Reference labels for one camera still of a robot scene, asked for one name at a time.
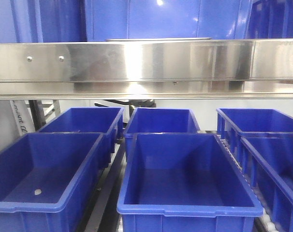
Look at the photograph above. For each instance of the silver metal tray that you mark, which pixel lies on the silver metal tray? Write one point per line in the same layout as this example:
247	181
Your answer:
159	39

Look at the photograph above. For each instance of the lower back blue bin centre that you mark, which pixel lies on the lower back blue bin centre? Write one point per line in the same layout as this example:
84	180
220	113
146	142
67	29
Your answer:
157	120

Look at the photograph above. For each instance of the black chair base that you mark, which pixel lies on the black chair base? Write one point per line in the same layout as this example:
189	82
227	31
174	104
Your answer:
132	103

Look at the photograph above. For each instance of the lower back blue bin left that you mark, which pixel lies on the lower back blue bin left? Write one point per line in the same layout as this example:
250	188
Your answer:
106	120

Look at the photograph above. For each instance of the lower back blue bin right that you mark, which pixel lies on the lower back blue bin right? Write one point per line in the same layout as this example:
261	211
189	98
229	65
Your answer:
235	123

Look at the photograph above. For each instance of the large blue bin right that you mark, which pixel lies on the large blue bin right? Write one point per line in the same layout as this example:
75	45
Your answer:
152	19

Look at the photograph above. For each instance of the large blue bin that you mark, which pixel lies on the large blue bin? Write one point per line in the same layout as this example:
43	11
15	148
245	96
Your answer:
42	21
152	19

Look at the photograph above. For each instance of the far right blue bin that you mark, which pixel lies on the far right blue bin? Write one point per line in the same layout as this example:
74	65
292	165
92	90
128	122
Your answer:
271	19

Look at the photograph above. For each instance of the large blue bin left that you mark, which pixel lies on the large blue bin left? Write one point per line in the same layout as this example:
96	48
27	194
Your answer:
42	21

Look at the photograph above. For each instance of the white banner post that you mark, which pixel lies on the white banner post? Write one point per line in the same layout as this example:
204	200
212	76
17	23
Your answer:
23	119

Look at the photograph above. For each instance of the stainless steel front shelf rail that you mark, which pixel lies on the stainless steel front shelf rail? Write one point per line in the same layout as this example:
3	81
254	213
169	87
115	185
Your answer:
148	69

